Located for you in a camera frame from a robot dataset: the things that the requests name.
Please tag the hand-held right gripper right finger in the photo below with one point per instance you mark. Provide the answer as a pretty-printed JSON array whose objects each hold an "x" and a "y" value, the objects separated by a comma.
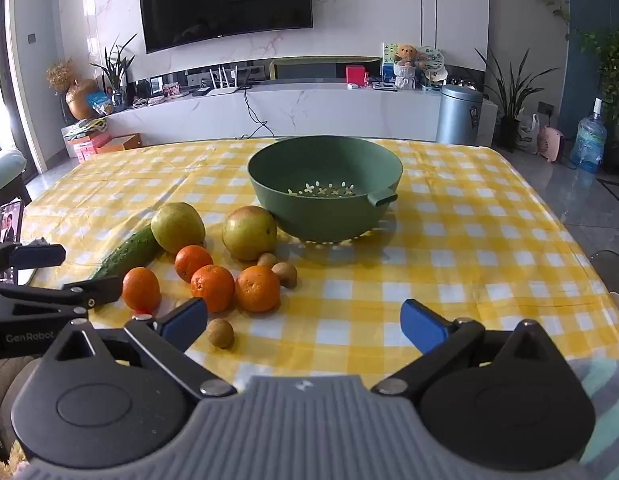
[{"x": 422, "y": 326}]

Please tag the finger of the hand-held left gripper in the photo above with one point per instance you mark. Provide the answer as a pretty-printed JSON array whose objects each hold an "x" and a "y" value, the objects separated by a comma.
[
  {"x": 49, "y": 296},
  {"x": 32, "y": 255}
]

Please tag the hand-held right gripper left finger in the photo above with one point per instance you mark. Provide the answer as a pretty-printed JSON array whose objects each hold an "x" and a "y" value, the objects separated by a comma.
[{"x": 187, "y": 319}]

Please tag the orange tangerine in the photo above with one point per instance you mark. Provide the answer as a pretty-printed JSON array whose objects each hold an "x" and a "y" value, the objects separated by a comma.
[
  {"x": 257, "y": 288},
  {"x": 192, "y": 260},
  {"x": 141, "y": 289},
  {"x": 212, "y": 288}
]

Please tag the green cucumber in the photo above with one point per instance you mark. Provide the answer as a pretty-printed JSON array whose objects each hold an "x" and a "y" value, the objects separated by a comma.
[{"x": 132, "y": 252}]

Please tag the yellow-green pear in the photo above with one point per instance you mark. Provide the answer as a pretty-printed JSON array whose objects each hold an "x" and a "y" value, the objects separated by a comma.
[{"x": 178, "y": 227}]

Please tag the reddish yellow apple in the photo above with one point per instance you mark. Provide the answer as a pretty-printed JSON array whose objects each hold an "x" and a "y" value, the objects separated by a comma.
[{"x": 249, "y": 234}]

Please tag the green colander bowl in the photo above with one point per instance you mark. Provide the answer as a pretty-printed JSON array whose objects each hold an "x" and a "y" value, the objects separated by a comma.
[{"x": 314, "y": 210}]

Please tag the small brown kiwi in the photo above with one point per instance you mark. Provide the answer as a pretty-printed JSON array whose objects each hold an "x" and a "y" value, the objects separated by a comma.
[
  {"x": 266, "y": 259},
  {"x": 285, "y": 275},
  {"x": 220, "y": 333}
]

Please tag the smartphone on stand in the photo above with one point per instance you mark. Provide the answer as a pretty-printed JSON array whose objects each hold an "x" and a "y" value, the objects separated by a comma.
[{"x": 10, "y": 220}]

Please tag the yellow checked tablecloth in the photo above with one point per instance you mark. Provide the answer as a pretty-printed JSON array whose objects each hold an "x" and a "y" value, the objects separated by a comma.
[{"x": 464, "y": 260}]

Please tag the light green chair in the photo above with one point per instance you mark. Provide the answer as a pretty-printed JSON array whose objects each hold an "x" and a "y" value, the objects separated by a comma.
[{"x": 4, "y": 170}]

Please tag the pink boxes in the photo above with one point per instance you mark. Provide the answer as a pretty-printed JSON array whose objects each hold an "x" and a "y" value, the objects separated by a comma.
[{"x": 87, "y": 147}]

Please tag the stack of papers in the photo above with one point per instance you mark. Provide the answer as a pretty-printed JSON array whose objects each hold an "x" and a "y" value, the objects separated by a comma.
[{"x": 84, "y": 127}]

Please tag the gold vase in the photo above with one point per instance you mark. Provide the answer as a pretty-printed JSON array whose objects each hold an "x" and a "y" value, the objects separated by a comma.
[{"x": 81, "y": 100}]

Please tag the blue snack bag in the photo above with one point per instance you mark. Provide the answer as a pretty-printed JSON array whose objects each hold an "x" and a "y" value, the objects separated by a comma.
[{"x": 100, "y": 102}]

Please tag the dried yellow flowers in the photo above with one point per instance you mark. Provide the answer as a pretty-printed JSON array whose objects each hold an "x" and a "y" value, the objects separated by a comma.
[{"x": 59, "y": 74}]

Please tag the green plant in glass vase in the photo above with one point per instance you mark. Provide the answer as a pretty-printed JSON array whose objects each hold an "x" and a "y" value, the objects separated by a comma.
[{"x": 115, "y": 77}]

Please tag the teal striped cloth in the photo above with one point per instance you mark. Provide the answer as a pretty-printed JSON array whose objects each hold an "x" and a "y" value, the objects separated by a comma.
[{"x": 604, "y": 400}]

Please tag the black round speaker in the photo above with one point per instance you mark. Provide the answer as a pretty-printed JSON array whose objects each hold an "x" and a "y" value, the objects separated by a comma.
[{"x": 142, "y": 90}]

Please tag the silver pedal trash can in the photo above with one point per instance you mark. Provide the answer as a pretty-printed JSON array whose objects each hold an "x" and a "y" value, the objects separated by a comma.
[{"x": 458, "y": 117}]

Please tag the long-leaf potted plant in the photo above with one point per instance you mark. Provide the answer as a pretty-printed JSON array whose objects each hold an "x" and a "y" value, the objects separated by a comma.
[{"x": 509, "y": 132}]

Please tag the pink printed card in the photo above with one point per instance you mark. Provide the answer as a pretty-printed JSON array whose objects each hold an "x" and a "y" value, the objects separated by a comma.
[{"x": 171, "y": 90}]

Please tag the white plastic bag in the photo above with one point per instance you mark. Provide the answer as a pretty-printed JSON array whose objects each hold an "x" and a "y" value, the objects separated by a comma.
[{"x": 527, "y": 135}]

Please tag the pink desk fan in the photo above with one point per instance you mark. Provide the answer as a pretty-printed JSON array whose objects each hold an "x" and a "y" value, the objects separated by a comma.
[{"x": 550, "y": 144}]

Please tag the black set-top box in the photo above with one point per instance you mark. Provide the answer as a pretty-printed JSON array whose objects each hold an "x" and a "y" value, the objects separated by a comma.
[{"x": 200, "y": 92}]

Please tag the white marble media console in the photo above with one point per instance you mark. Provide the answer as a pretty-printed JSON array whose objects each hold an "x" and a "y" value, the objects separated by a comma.
[{"x": 339, "y": 110}]

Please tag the white router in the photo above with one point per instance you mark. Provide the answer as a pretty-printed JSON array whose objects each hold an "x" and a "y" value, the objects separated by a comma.
[{"x": 223, "y": 89}]

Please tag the blue water jug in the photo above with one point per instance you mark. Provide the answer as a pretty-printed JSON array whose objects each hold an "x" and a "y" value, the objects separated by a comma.
[{"x": 588, "y": 145}]

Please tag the white mug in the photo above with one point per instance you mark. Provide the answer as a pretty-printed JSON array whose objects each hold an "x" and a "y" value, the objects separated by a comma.
[{"x": 404, "y": 79}]

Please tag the red box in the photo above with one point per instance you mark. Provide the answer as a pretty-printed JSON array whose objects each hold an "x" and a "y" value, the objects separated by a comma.
[{"x": 357, "y": 76}]

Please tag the round printed hand fan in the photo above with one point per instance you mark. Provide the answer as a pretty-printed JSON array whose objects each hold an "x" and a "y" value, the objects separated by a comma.
[{"x": 432, "y": 60}]

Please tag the green printed picture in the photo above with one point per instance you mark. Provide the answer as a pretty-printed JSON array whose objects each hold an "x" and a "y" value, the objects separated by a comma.
[{"x": 388, "y": 60}]

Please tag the brown teddy bear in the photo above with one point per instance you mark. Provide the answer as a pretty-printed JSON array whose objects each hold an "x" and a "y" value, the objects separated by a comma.
[{"x": 406, "y": 55}]

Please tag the leafy green plant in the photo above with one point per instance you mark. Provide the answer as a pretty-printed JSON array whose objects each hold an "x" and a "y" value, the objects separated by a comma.
[{"x": 614, "y": 65}]

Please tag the black wall television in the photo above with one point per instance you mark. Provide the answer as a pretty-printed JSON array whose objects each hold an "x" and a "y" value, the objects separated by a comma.
[{"x": 224, "y": 2}]

